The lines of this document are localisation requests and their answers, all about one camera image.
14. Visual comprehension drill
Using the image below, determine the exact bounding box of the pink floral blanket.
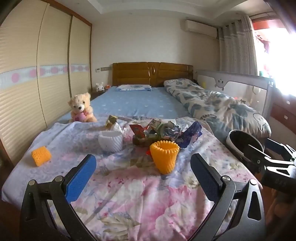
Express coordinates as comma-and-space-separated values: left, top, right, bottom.
2, 116, 262, 241

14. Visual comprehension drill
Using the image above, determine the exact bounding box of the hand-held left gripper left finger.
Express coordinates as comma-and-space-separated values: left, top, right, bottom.
20, 154, 97, 241

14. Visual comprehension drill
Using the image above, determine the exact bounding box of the blue white pillow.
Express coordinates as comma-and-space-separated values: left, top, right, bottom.
115, 84, 152, 91

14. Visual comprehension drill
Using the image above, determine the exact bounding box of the orange sponge block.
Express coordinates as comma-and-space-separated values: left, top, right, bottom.
31, 146, 51, 167

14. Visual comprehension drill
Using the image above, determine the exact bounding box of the blue white wrapper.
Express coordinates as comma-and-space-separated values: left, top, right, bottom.
162, 120, 183, 141

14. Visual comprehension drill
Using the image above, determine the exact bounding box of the white quilt blue print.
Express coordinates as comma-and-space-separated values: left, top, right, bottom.
164, 79, 271, 139

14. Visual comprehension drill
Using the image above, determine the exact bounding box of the cream teddy bear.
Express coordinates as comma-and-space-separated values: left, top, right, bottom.
68, 92, 98, 123

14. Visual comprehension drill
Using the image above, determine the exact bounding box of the red brown drawer dresser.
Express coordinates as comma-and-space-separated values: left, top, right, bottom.
269, 89, 296, 135

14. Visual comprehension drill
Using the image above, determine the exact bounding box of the brown snack wrapper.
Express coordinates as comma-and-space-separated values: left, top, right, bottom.
132, 134, 153, 147

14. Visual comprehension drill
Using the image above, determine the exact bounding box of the orange knitted cup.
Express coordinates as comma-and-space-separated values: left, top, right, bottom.
149, 140, 180, 175

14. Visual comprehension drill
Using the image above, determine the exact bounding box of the white knitted cup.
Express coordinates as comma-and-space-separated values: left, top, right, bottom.
98, 130, 124, 153

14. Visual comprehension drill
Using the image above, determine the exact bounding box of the grey patterned curtain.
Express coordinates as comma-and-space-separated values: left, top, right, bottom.
217, 15, 258, 76

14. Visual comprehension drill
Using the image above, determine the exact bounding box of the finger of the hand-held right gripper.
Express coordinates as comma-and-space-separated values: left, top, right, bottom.
247, 144, 295, 167
265, 138, 296, 161

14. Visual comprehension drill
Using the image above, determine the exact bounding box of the blue dotted bed sheet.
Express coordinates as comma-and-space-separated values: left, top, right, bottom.
57, 86, 193, 123

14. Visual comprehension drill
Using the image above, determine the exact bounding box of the black waste bin white rim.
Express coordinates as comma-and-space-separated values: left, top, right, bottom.
226, 129, 265, 173

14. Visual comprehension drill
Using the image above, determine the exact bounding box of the red hanging cloth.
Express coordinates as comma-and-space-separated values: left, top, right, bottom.
253, 20, 278, 54

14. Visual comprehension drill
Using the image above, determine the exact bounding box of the dark wooden nightstand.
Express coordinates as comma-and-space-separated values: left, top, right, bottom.
90, 89, 107, 100

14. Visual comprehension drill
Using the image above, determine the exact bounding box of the gold wrapper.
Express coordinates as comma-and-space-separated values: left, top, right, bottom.
105, 115, 118, 130

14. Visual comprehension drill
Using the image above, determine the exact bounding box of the grey mesh bed guard rail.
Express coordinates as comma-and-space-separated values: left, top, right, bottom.
195, 69, 275, 116

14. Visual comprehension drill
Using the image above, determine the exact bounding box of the beige sliding door wardrobe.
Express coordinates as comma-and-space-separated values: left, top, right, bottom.
0, 0, 93, 167

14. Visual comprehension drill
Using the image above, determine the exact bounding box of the dark blue wrapper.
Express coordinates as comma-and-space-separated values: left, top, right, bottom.
178, 121, 203, 149

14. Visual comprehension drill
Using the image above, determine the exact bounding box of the white wall air conditioner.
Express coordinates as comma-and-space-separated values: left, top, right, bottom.
184, 20, 218, 39

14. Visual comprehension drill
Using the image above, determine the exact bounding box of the wooden headboard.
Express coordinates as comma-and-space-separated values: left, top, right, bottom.
112, 62, 194, 88

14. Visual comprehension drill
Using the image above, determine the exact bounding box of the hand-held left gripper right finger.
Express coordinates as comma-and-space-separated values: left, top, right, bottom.
190, 153, 266, 241

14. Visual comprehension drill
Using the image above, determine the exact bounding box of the white paper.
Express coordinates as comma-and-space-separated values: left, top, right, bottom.
109, 122, 126, 137

